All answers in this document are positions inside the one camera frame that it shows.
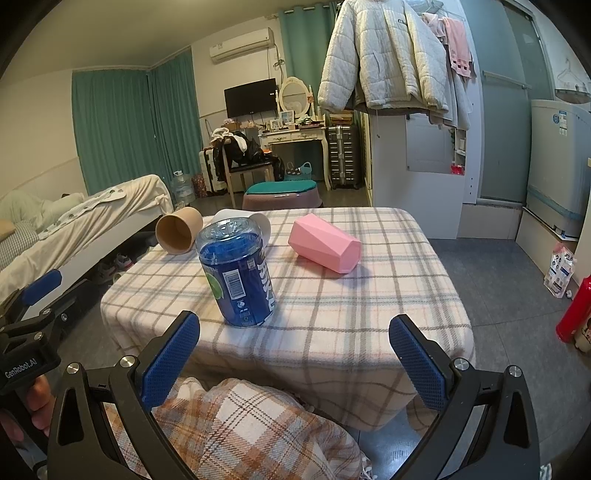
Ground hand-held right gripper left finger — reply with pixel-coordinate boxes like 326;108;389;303
47;310;201;480

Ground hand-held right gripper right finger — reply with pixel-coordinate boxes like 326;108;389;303
389;315;541;480

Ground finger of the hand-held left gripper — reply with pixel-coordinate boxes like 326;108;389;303
0;269;63;326
28;281;102;342

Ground pink faceted cup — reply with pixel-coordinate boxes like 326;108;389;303
288;218;362;275

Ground brown paper cup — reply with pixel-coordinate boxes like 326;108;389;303
155;207;204;256

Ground white cup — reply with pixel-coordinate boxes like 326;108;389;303
210;209;272;250

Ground person's left hand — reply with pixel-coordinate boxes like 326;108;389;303
9;374;58;444

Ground checked pillow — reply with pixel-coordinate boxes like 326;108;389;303
0;219;40;273

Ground bed with beige sheet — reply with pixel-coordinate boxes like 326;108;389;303
0;174;174;305

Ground shoes under bed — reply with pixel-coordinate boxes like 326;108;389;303
97;254;134;282

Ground pale green quilt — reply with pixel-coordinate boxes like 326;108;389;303
0;190;86;232

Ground plaid tablecloth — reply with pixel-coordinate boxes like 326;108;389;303
100;207;476;432

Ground orange plaid blanket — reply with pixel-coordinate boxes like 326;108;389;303
104;376;372;480

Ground blue plastic bottle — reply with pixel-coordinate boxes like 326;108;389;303
196;218;278;328

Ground red bottle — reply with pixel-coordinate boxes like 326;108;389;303
555;274;591;343

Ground white printed bag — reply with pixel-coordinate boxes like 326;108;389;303
543;243;578;298

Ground white cabinet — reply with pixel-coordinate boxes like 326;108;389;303
369;111;481;241

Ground clear water jug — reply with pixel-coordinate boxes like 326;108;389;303
172;170;197;206

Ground wide green curtain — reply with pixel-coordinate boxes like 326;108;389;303
71;48;201;197

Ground white suitcase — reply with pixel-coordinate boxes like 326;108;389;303
198;148;228;195

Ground stool with teal cushion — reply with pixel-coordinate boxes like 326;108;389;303
242;180;323;210

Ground wooden chair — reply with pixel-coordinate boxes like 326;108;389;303
221;138;278;195

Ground silver suitcase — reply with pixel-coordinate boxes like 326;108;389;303
326;124;362;191

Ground pile of dark clothes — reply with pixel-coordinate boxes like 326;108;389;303
210;129;274;168

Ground blue basket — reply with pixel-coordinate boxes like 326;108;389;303
284;161;313;182

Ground white washing machine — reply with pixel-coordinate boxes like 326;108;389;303
526;99;591;241

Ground frosted glass door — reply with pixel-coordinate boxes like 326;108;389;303
475;0;568;204

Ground white dressing table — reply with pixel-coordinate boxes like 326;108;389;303
259;126;329;191

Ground black television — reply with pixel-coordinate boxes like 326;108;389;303
224;78;279;119

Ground oval white mirror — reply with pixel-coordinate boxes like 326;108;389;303
278;76;315;121

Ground white air conditioner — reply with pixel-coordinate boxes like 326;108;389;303
209;27;274;64

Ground white puffer jacket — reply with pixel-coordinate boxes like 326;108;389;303
317;0;451;114

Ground pink towel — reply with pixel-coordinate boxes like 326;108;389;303
444;17;474;79

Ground narrow green curtain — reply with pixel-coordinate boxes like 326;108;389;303
277;0;340;116

